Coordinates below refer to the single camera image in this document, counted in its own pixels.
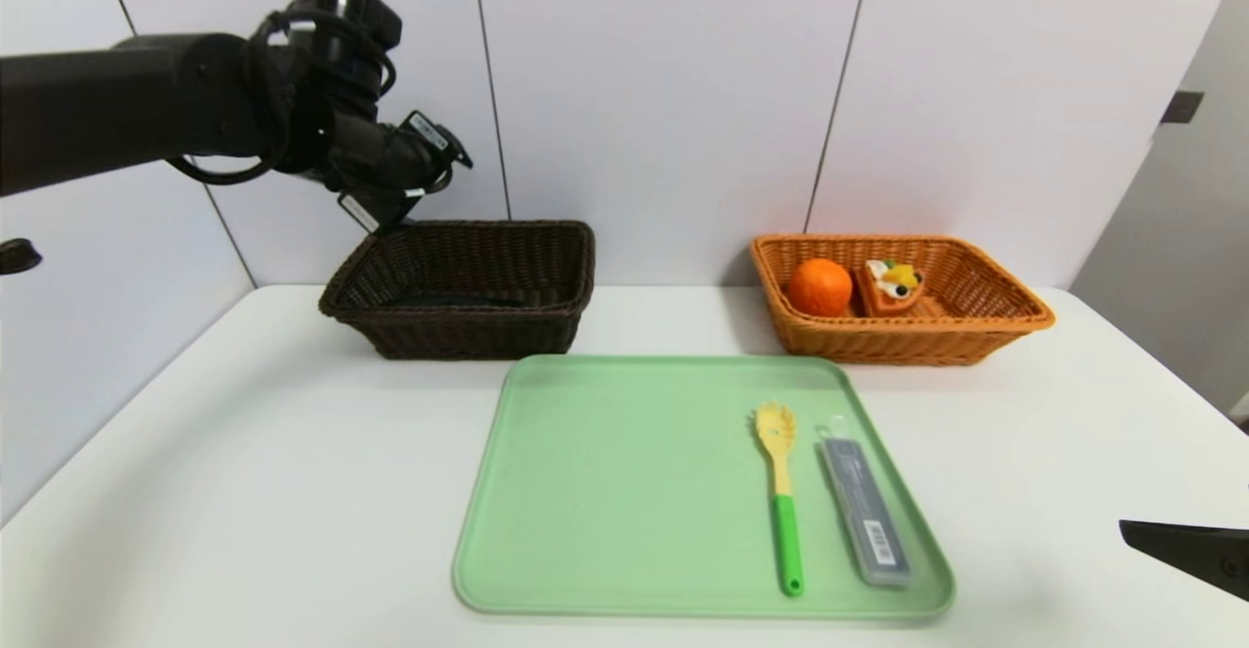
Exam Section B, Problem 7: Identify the black glasses pouch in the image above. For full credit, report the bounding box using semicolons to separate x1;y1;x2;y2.
390;292;536;313

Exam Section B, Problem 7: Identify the orange fruit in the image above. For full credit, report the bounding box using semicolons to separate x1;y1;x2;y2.
786;258;855;318

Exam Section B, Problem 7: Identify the toy waffle slice with cream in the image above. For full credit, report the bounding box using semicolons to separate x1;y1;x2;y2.
857;258;923;318

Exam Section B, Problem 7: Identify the bamboo pasta spoon green handle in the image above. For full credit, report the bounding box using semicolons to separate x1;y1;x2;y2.
754;402;806;598

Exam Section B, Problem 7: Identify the dark brown wicker basket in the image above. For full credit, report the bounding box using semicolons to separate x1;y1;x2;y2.
319;220;596;360

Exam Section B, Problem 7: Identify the orange wicker basket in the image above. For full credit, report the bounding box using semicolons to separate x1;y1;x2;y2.
748;234;1055;366

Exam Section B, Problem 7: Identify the light green plastic tray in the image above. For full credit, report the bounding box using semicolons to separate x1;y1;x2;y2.
452;354;955;621

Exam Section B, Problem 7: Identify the grey pencil lead case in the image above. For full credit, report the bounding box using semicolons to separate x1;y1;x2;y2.
815;419;913;587

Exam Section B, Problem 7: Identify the left wrist thin black cable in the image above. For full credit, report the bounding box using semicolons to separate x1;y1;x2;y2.
166;4;401;186

